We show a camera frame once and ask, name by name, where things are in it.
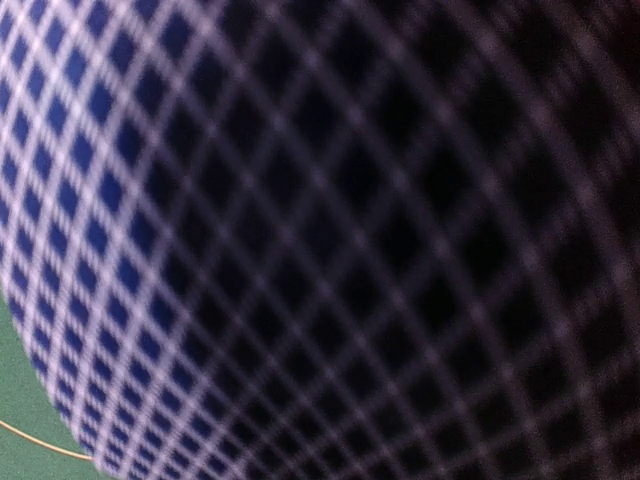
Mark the grey card deck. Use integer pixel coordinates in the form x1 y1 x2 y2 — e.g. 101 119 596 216
1 1 639 479

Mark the round green poker mat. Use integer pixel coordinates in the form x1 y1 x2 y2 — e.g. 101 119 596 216
1 305 105 480

